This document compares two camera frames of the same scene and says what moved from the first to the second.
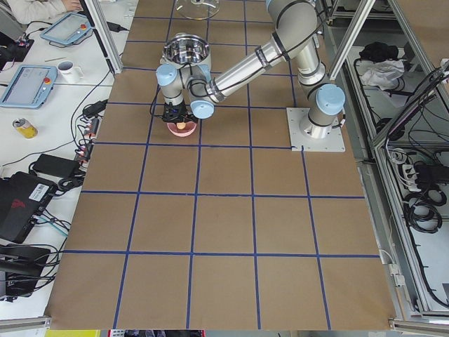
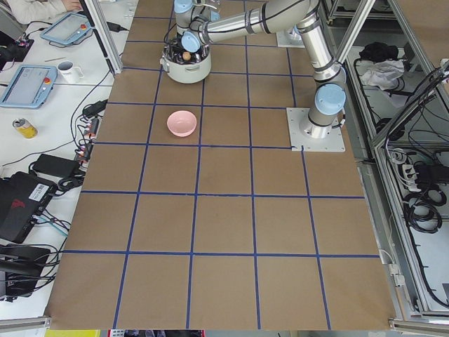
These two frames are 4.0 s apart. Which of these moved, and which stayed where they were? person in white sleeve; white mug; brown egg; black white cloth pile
Moved: brown egg
Stayed: white mug; person in white sleeve; black white cloth pile
